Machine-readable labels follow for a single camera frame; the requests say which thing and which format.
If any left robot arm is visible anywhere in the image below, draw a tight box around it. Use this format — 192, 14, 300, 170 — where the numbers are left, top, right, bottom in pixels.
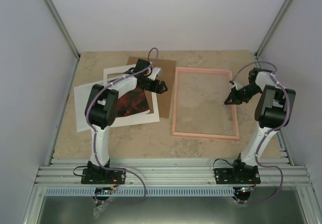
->
81, 59, 168, 185

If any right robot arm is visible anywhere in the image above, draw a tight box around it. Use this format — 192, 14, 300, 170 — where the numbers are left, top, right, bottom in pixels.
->
224, 67, 296, 183

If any aluminium rail base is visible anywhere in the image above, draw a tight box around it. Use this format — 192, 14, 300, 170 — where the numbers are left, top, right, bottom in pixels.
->
23, 151, 321, 223

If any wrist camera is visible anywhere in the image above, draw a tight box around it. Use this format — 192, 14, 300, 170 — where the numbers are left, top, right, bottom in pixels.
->
229, 81, 239, 90
147, 67, 163, 81

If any red black photo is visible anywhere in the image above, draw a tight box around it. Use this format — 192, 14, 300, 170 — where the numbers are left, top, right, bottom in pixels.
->
116, 87, 150, 118

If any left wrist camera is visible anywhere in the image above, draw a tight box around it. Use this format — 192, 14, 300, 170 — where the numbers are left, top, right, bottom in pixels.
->
147, 67, 163, 81

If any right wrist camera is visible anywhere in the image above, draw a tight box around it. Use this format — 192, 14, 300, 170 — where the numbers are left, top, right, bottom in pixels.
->
229, 81, 239, 90

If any brown backing board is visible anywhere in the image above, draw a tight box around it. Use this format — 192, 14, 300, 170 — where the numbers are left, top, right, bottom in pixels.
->
125, 56, 177, 119

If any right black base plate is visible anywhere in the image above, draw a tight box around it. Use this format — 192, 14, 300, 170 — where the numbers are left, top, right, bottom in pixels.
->
214, 168, 261, 185

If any white paper sheet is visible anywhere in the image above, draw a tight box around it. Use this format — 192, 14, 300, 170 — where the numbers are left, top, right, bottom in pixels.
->
74, 82, 103, 133

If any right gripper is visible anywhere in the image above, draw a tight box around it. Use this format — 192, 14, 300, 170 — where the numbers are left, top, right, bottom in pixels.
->
225, 83, 262, 105

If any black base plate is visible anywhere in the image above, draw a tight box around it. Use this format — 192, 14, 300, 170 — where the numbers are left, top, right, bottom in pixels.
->
214, 168, 261, 185
81, 168, 126, 185

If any clear acrylic sheet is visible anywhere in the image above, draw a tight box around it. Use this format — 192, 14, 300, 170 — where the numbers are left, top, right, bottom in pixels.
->
176, 73, 234, 135

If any right corner aluminium post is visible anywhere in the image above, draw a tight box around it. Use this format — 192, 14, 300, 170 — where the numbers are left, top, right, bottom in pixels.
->
254, 0, 294, 59

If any blue grey cable duct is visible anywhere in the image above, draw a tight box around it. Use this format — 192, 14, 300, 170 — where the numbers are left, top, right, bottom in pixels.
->
45, 187, 234, 197

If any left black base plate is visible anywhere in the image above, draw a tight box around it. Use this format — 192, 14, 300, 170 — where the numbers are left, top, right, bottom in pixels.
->
81, 168, 126, 185

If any white mat board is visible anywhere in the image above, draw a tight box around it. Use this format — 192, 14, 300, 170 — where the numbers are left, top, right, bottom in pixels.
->
103, 64, 159, 127

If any pink picture frame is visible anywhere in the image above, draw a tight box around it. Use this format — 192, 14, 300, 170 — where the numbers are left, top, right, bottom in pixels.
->
171, 67, 240, 140

